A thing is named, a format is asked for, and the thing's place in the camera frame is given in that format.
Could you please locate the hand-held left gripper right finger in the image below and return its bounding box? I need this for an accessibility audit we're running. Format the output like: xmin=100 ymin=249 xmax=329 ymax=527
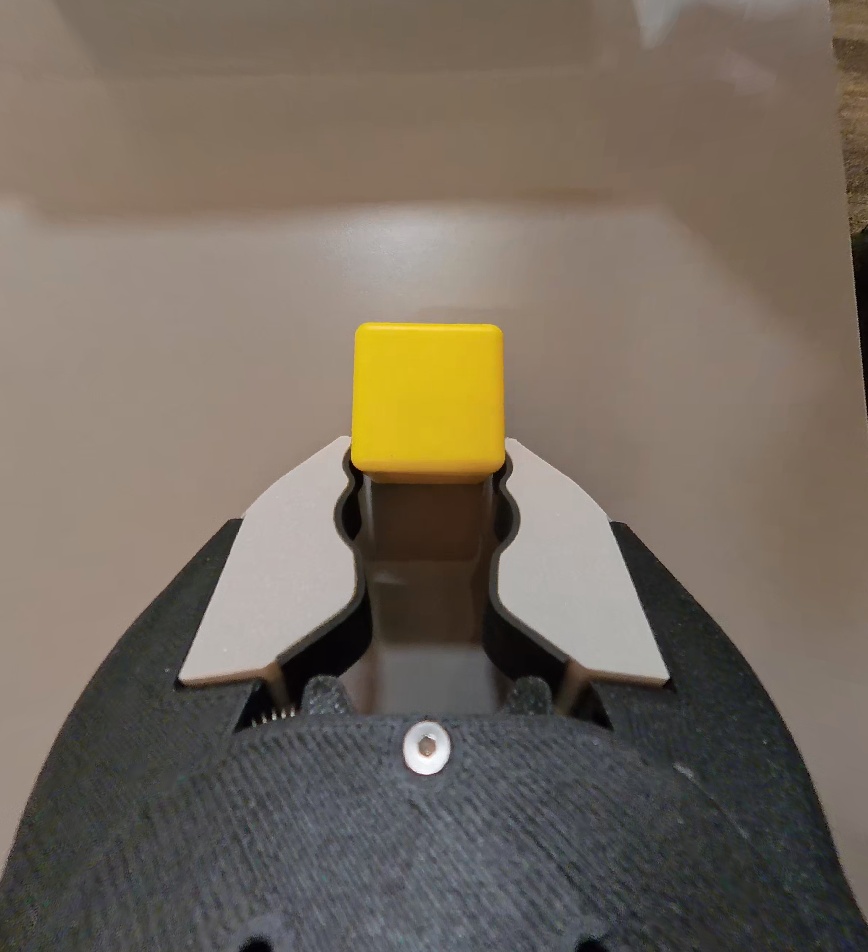
xmin=483 ymin=439 xmax=671 ymax=716

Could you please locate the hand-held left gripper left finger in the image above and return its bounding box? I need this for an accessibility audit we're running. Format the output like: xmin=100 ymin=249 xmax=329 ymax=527
xmin=177 ymin=437 xmax=373 ymax=708

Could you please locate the yellow cube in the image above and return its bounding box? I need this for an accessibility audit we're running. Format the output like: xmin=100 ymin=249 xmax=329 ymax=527
xmin=349 ymin=321 xmax=508 ymax=486

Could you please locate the grey desk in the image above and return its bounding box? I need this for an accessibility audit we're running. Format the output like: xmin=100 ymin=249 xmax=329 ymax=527
xmin=0 ymin=0 xmax=868 ymax=952

